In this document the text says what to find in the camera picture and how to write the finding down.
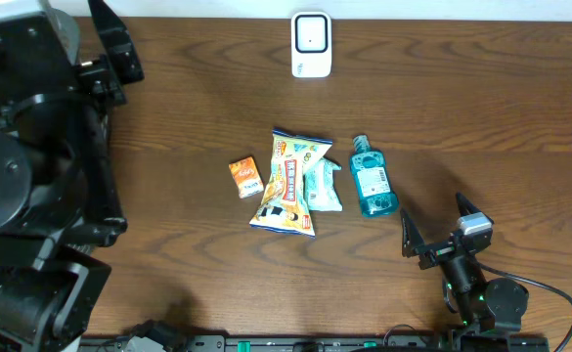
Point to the large yellow snack bag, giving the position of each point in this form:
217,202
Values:
283,208

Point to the light green wipes packet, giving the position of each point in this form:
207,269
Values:
319,190

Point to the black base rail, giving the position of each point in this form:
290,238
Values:
220,343

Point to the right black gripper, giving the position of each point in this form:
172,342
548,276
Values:
413,242

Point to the teal mouthwash bottle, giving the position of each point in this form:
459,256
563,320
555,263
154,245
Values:
368,167

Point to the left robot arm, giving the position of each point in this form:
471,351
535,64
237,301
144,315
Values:
58,198

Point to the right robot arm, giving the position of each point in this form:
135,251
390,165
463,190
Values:
491,311

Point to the orange small snack box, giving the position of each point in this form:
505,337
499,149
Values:
247,177

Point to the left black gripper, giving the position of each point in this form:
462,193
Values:
118,41

